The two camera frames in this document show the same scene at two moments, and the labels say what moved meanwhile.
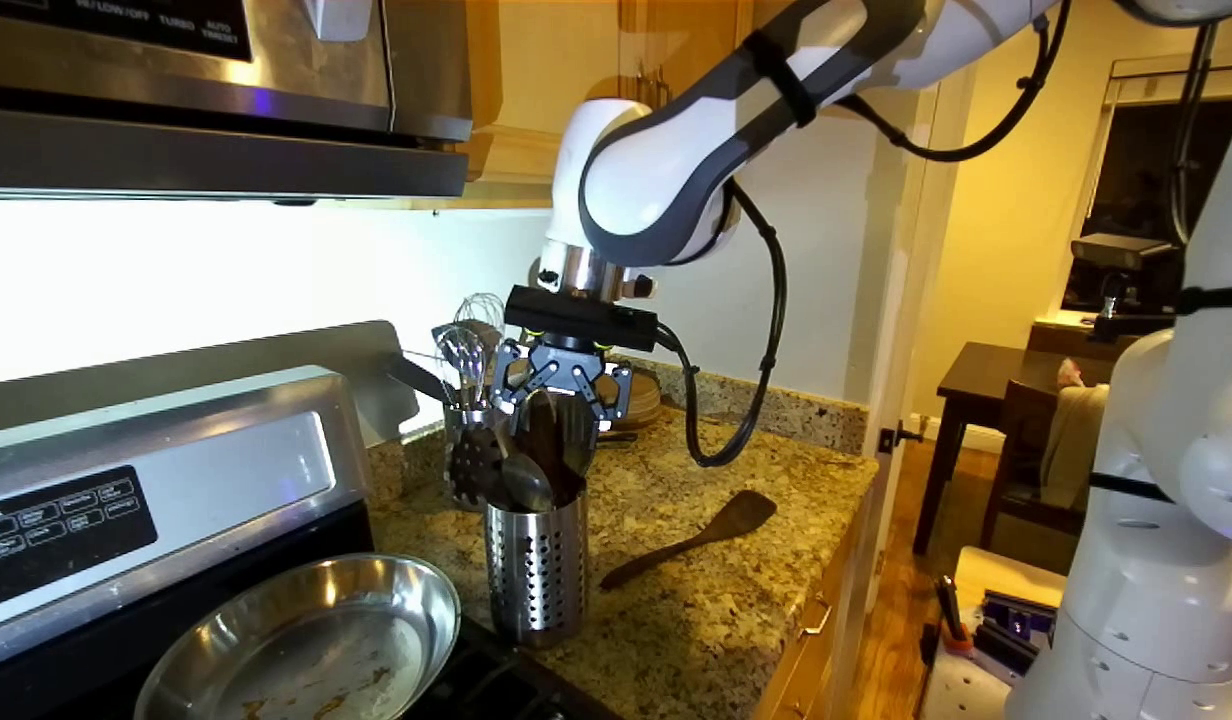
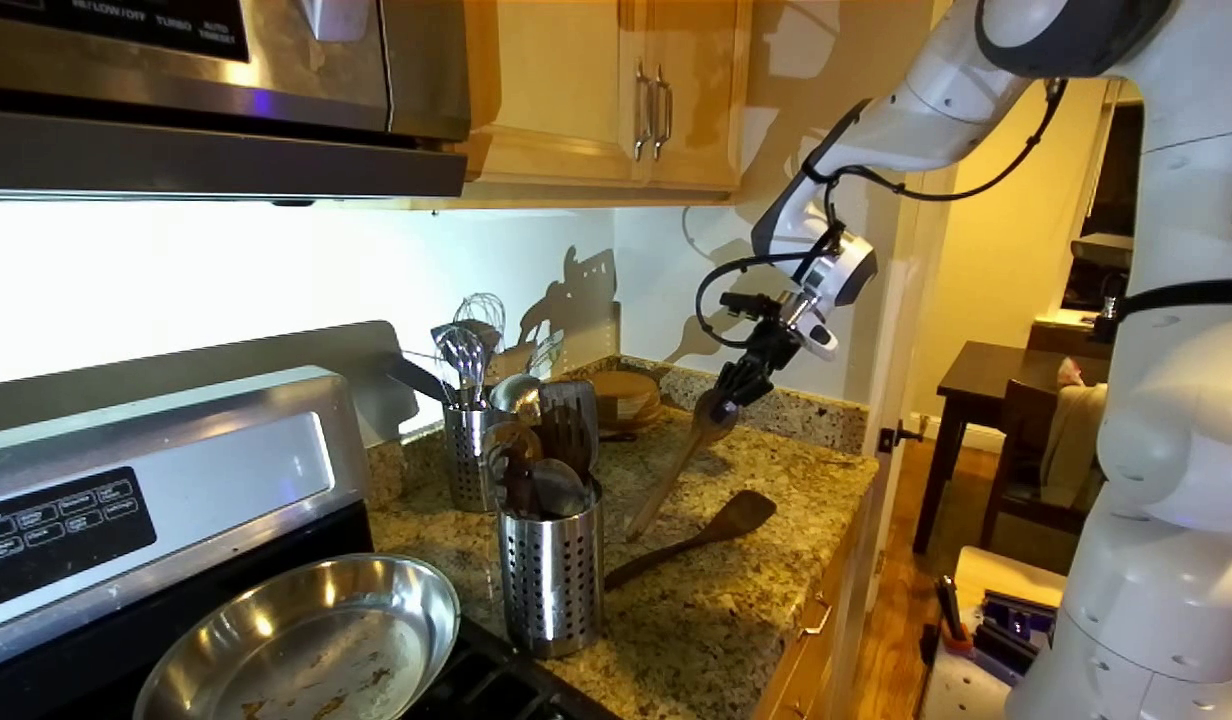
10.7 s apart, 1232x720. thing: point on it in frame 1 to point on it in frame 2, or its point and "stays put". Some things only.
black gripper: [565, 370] to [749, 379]
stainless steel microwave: [224, 97] stays put
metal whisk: [464, 346] stays put
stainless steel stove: [113, 493] stays put
